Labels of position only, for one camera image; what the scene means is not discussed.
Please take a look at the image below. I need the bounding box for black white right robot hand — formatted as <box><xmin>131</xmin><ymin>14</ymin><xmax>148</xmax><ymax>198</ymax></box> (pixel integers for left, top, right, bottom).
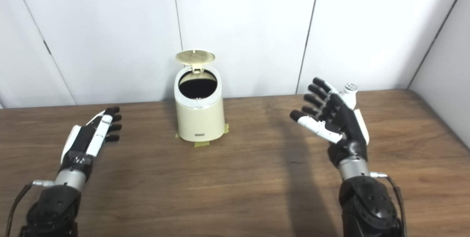
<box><xmin>290</xmin><ymin>77</ymin><xmax>370</xmax><ymax>168</ymax></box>

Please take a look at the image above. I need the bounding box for cream-colored lidded bin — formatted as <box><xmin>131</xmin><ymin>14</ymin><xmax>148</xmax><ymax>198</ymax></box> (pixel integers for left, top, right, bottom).
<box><xmin>174</xmin><ymin>49</ymin><xmax>225</xmax><ymax>142</ymax></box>

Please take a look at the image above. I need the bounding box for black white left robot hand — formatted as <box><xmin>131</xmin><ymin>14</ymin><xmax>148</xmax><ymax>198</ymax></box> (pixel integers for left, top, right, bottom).
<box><xmin>59</xmin><ymin>106</ymin><xmax>122</xmax><ymax>181</ymax></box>

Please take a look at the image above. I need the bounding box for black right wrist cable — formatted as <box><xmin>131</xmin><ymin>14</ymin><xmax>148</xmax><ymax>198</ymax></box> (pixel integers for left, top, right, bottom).
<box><xmin>370</xmin><ymin>172</ymin><xmax>407</xmax><ymax>237</ymax></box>

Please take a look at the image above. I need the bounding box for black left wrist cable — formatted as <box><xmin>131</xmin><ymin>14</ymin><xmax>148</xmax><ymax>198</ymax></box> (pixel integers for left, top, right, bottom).
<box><xmin>4</xmin><ymin>180</ymin><xmax>55</xmax><ymax>237</ymax></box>

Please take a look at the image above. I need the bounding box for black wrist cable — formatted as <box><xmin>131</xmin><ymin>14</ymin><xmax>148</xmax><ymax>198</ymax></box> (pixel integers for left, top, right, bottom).
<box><xmin>4</xmin><ymin>180</ymin><xmax>55</xmax><ymax>237</ymax></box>
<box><xmin>370</xmin><ymin>172</ymin><xmax>407</xmax><ymax>237</ymax></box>

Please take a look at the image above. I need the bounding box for small white plastic bottle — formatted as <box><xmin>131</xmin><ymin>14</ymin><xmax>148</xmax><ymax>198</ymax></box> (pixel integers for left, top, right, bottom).
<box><xmin>339</xmin><ymin>83</ymin><xmax>359</xmax><ymax>110</ymax></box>

